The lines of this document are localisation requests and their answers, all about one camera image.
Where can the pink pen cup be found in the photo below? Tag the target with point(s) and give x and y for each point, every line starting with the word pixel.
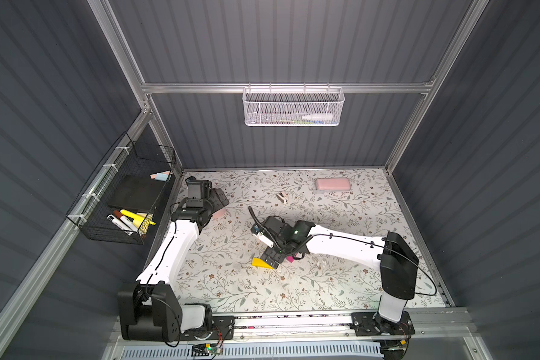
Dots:
pixel 219 214

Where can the black notebook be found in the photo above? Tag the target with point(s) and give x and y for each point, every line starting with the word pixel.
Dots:
pixel 136 194

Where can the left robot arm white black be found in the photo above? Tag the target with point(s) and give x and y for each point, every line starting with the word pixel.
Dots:
pixel 149 310

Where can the white bottle in basket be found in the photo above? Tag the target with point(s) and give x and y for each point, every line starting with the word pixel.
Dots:
pixel 318 118

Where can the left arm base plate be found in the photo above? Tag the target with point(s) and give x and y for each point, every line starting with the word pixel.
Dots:
pixel 215 329

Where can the yellow block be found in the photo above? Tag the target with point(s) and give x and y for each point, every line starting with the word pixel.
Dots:
pixel 259 263

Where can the yellow highlighter marker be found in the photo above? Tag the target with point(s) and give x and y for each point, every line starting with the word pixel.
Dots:
pixel 138 219

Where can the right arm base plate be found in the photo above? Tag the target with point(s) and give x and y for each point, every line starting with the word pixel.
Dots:
pixel 370 323

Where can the black wire basket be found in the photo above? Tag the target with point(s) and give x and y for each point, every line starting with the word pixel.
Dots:
pixel 138 157

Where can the white wire basket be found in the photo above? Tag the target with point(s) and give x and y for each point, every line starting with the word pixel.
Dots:
pixel 284 106

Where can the pastel sticky notes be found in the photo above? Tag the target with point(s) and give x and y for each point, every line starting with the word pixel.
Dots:
pixel 161 176

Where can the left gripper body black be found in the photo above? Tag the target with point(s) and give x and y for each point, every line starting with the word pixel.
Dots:
pixel 214 198

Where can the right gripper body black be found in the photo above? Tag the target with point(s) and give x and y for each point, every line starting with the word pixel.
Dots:
pixel 275 251

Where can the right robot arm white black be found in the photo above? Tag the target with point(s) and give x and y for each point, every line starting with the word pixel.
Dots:
pixel 389 255

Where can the small green circuit board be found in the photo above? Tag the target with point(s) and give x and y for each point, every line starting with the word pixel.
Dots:
pixel 206 350

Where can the white marker in basket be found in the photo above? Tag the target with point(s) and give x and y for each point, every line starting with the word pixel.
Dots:
pixel 122 226

